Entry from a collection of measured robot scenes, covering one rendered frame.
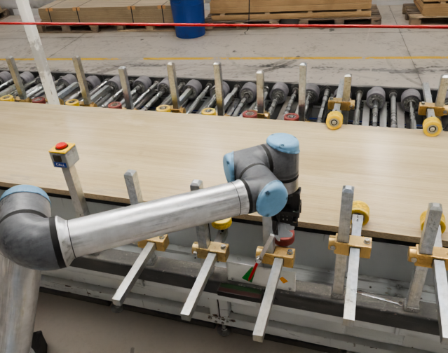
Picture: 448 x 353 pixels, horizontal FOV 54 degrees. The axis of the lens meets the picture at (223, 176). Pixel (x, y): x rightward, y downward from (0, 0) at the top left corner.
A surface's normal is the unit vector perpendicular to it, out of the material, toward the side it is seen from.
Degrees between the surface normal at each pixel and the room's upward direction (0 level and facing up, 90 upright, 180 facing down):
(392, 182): 0
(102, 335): 0
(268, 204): 90
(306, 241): 90
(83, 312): 0
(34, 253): 70
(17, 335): 95
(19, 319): 95
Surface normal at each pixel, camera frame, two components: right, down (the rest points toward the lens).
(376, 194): -0.07, -0.83
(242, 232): -0.29, 0.55
